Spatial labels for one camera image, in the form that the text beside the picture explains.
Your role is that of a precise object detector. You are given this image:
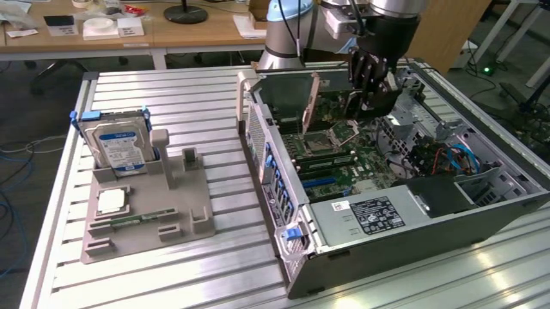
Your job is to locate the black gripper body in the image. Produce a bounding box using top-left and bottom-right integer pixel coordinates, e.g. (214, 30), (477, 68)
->
(355, 14), (420, 66)

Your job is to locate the graphics card with metal bracket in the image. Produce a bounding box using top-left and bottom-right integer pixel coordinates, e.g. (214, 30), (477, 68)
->
(300, 72), (403, 135)

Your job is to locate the wooden cabinet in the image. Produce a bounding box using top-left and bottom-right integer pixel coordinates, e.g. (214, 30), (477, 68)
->
(403, 0), (493, 75)

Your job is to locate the metal disk bay cage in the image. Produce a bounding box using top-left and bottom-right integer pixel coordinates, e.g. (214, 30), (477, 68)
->
(372, 96), (435, 156)

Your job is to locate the CPU socket with open cover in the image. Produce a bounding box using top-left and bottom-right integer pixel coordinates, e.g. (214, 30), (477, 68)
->
(300, 118), (360, 157)

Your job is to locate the installed black RAM stick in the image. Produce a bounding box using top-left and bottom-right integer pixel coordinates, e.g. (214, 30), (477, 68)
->
(295, 155), (357, 172)

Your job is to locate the green motherboard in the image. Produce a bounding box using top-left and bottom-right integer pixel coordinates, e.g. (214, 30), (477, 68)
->
(273, 91), (408, 203)

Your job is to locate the cardboard box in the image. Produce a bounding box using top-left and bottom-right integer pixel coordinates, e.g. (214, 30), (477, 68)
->
(248, 0), (281, 32)

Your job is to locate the stack of white papers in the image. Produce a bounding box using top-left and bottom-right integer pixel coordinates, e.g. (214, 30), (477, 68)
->
(232, 14), (268, 39)

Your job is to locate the blue expansion slot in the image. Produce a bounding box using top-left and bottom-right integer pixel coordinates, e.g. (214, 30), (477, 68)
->
(301, 176), (337, 189)

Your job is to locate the grey power supply unit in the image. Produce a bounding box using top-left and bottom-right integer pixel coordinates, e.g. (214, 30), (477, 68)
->
(307, 185), (431, 255)

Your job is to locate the black round lamp base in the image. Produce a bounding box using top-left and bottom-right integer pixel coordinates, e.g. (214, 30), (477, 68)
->
(162, 0), (209, 24)

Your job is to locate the open black PC case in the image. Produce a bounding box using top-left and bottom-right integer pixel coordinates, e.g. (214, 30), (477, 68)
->
(235, 57), (550, 300)

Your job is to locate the plain white box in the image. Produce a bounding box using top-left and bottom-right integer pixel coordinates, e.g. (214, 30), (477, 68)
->
(116, 17), (144, 37)

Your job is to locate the hard disk in blue caddy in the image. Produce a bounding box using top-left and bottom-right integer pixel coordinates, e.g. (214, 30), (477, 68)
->
(69, 106), (162, 178)

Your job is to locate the white box with tape roll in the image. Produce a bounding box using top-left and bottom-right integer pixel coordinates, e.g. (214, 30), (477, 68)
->
(81, 17), (121, 41)

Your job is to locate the green RAM stick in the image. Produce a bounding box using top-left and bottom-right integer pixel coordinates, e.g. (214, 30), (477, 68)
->
(109, 211), (177, 228)

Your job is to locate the silver CPU chip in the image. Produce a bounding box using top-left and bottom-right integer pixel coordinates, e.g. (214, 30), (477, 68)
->
(94, 189), (128, 215)

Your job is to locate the black office chair base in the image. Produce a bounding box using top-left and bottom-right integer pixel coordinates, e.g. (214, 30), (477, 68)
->
(24, 59), (89, 95)

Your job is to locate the grey parts rack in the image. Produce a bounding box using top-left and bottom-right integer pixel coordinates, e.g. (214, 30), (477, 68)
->
(78, 127), (216, 265)

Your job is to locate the black and white box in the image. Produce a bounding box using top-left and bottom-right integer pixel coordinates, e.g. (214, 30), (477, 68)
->
(42, 15), (78, 37)

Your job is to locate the wooden desk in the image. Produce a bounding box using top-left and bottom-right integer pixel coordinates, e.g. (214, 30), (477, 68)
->
(0, 0), (387, 62)

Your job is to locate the small white label card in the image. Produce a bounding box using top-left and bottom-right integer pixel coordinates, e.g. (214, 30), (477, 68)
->
(5, 28), (40, 38)

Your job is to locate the black cable over case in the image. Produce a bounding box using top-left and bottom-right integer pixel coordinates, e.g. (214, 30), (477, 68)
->
(403, 57), (440, 73)

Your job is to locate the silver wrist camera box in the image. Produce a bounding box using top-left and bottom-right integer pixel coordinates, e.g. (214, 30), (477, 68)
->
(323, 5), (367, 41)

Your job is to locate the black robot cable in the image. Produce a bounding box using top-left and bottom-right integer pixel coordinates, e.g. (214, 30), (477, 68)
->
(276, 0), (371, 59)

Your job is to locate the orange wire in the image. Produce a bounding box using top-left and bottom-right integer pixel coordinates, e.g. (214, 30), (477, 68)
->
(431, 147), (444, 175)

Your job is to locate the blue data wire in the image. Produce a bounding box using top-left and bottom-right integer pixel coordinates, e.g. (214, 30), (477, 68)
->
(445, 143), (481, 175)

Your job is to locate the white desk frame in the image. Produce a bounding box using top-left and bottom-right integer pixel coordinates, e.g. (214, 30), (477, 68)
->
(467, 0), (550, 88)

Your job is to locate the white floor cable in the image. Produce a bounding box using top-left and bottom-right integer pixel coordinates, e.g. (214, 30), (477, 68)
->
(0, 134), (66, 154)

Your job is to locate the blue floor cable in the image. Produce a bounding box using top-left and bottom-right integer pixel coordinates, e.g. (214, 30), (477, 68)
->
(0, 153), (32, 278)

